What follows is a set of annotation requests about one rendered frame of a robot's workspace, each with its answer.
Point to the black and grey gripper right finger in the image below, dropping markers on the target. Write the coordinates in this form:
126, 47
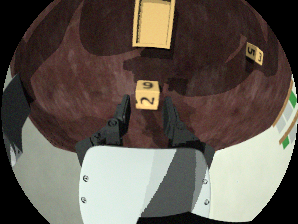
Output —
176, 131

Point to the yellow number cube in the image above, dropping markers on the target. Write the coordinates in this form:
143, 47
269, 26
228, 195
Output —
254, 53
147, 94

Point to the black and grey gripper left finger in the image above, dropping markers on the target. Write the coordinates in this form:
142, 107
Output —
111, 134

